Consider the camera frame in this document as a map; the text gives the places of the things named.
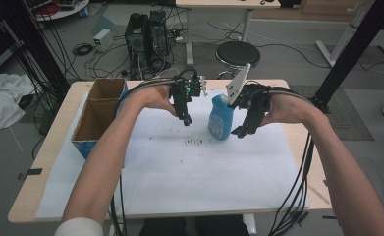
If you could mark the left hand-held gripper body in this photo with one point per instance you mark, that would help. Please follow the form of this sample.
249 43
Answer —
184 88

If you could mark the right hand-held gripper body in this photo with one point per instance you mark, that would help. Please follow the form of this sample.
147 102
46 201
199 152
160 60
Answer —
255 96

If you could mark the blue bottle with white cap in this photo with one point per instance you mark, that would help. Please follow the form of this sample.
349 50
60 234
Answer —
220 121

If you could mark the cardboard box with blue outside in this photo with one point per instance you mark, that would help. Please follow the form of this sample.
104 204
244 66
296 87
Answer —
96 118

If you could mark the person's left hand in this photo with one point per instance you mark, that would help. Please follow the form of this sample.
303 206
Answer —
152 98

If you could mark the person's right hand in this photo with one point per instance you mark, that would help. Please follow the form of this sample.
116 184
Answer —
287 109

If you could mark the black round stool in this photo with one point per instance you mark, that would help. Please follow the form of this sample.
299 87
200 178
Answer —
238 54

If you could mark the white paper sheet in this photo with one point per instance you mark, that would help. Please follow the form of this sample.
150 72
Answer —
196 177

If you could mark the black computer tower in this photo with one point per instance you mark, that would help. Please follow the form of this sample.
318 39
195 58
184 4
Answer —
137 42
158 29

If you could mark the grey floor mat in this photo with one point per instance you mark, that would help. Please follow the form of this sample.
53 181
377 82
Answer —
346 114

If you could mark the light desk with white legs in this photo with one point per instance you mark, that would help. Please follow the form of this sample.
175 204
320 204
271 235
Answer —
225 3

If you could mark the small white box device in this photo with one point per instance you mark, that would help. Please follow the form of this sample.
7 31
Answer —
102 40

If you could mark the white table leg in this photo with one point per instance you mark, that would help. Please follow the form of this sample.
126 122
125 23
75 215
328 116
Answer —
250 224

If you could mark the person's dark trousers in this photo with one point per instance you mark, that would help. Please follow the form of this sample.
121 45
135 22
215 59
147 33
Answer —
166 227

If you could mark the round white table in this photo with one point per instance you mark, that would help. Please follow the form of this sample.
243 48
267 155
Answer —
68 11

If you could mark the white sleeve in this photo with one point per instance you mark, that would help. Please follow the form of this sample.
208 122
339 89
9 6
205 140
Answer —
80 227

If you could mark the black tape strip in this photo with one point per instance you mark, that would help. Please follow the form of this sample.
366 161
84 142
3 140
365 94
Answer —
32 172

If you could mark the white crumpled cloth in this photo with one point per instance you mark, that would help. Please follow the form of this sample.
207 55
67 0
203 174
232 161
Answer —
3 98

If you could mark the white desk frame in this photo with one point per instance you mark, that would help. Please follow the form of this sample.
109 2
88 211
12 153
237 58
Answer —
340 39

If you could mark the black metal stand post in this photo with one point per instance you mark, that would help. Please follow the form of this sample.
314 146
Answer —
39 46
353 49

